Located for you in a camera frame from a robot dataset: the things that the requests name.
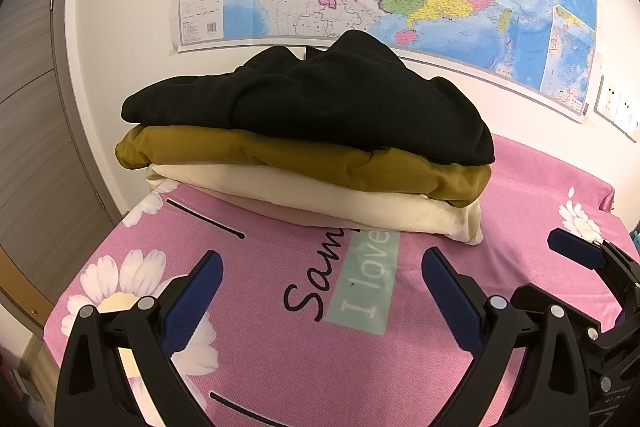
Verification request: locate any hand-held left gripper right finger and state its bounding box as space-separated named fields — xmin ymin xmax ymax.
xmin=421 ymin=247 xmax=593 ymax=427

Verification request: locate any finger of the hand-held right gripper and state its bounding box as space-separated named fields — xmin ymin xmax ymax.
xmin=547 ymin=228 xmax=640 ymax=314
xmin=511 ymin=284 xmax=602 ymax=344

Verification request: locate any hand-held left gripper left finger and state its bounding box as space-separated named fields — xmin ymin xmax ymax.
xmin=54 ymin=250 xmax=224 ymax=427

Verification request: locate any black garment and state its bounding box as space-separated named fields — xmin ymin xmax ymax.
xmin=121 ymin=29 xmax=497 ymax=166

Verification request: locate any pink daisy print blanket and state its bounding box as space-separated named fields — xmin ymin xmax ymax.
xmin=45 ymin=132 xmax=640 ymax=427

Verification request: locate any cream garment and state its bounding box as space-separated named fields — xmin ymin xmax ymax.
xmin=145 ymin=163 xmax=485 ymax=244

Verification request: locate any mustard brown garment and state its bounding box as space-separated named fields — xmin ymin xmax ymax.
xmin=115 ymin=124 xmax=493 ymax=208

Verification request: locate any grey wooden door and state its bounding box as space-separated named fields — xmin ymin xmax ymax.
xmin=0 ymin=0 xmax=121 ymax=343

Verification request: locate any white wall socket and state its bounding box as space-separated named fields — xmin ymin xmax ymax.
xmin=595 ymin=76 xmax=623 ymax=118
xmin=614 ymin=88 xmax=640 ymax=132

